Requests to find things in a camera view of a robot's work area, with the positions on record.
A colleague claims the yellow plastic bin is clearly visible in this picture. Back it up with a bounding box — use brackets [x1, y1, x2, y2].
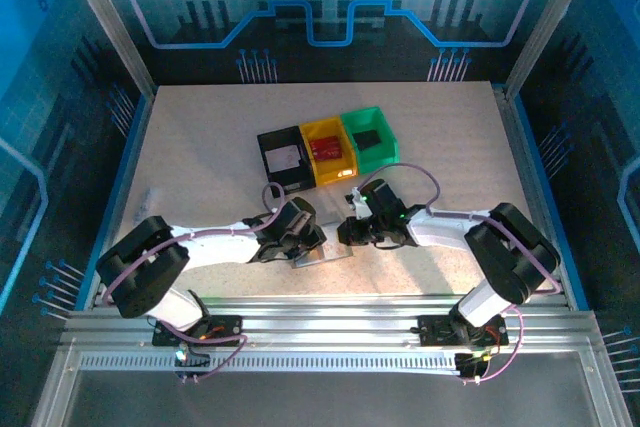
[299, 116, 359, 186]

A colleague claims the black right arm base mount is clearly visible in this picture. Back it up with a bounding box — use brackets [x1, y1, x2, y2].
[417, 314, 510, 348]

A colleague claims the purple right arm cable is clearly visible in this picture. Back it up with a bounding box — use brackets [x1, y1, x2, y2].
[359, 163, 560, 387]

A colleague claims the green plastic bin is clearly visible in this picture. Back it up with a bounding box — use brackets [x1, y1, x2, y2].
[339, 105, 401, 176]

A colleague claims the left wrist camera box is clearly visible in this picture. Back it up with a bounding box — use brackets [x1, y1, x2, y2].
[292, 209, 315, 234]

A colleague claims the aluminium side rail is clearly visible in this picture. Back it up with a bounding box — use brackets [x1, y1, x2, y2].
[492, 86, 574, 308]

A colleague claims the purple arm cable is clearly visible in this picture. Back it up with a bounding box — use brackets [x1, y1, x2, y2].
[359, 163, 560, 387]
[104, 182, 289, 384]

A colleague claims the aluminium rail frame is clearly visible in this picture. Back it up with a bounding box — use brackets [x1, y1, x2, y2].
[29, 294, 634, 427]

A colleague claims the aluminium frame post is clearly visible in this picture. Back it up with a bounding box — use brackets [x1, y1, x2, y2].
[503, 0, 604, 98]
[53, 0, 157, 98]

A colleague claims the blue table side strip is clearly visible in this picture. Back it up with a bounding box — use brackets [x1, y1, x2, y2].
[74, 94, 154, 311]
[513, 94, 591, 311]

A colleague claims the black plastic bin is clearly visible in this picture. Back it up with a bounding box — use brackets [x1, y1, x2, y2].
[256, 125, 317, 193]

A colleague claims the black controller box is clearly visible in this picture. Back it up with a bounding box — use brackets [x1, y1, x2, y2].
[453, 350, 489, 381]
[172, 344, 211, 379]

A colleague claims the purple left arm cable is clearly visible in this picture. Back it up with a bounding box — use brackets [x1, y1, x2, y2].
[104, 182, 289, 384]

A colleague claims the slotted grey cable duct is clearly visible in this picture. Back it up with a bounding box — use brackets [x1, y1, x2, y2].
[79, 354, 461, 373]

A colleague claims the grey card holder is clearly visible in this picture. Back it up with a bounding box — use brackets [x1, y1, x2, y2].
[291, 219, 354, 269]

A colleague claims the red circuit board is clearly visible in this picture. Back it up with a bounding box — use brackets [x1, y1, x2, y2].
[309, 135, 345, 161]

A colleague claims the white card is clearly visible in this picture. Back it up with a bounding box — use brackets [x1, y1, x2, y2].
[266, 146, 300, 171]

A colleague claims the black card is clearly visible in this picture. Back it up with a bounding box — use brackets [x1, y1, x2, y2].
[352, 130, 381, 151]

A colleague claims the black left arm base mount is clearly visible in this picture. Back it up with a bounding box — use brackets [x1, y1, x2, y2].
[151, 314, 246, 348]

